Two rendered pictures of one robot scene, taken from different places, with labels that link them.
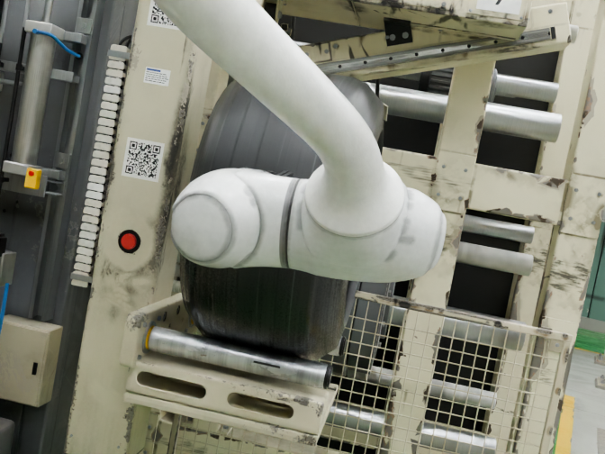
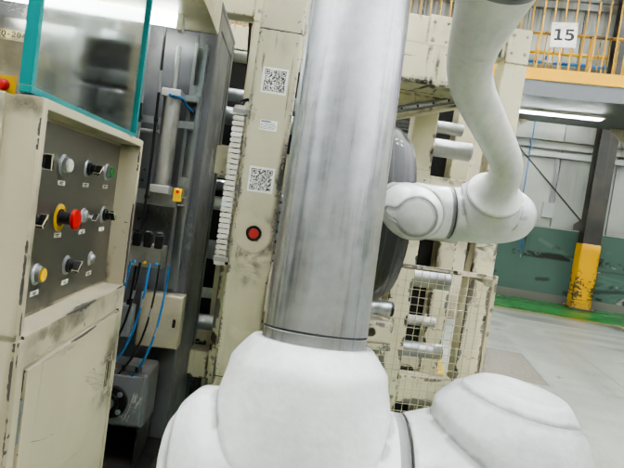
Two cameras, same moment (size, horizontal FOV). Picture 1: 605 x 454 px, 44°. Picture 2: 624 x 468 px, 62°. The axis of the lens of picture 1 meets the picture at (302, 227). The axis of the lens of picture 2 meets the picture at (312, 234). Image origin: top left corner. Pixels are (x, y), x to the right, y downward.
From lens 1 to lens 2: 0.48 m
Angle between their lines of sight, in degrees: 12
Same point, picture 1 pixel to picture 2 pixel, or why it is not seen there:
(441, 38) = (416, 98)
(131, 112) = (252, 149)
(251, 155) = not seen: hidden behind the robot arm
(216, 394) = not seen: hidden behind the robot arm
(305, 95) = (509, 140)
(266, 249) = (443, 227)
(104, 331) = (239, 292)
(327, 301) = (398, 262)
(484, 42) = (442, 101)
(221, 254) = (429, 231)
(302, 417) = (382, 334)
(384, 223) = (517, 209)
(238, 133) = not seen: hidden behind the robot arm
